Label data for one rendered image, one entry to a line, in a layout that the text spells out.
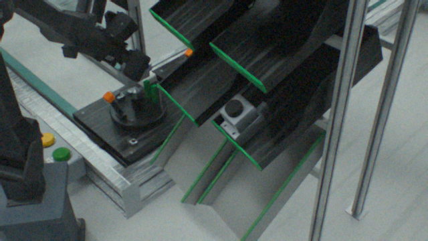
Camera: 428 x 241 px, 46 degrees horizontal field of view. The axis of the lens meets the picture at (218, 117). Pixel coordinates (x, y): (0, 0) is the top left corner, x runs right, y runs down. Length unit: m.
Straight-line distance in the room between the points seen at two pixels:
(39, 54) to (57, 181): 0.72
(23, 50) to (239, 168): 0.94
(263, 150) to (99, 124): 0.55
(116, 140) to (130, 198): 0.15
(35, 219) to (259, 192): 0.41
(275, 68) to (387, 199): 0.62
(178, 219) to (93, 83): 0.52
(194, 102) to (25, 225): 0.38
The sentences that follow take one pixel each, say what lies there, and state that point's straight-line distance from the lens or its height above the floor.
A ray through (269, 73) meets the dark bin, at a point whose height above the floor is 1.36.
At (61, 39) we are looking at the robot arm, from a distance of 1.01.
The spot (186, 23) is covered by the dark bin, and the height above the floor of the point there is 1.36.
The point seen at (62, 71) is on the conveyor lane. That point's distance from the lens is 1.58.
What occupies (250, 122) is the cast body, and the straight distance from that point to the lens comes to 0.84.
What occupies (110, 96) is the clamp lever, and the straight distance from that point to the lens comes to 1.19.
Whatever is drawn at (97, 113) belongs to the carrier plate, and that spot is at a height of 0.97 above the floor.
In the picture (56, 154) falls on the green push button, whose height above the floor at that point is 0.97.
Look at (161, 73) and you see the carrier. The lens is 1.41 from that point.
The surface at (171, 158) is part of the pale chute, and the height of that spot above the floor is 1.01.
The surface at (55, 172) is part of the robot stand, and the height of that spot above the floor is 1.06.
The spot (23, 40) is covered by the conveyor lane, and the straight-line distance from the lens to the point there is 1.77.
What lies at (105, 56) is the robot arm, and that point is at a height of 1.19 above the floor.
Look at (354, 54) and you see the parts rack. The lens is 0.77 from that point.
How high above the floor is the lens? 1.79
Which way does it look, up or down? 41 degrees down
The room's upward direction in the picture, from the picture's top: 1 degrees counter-clockwise
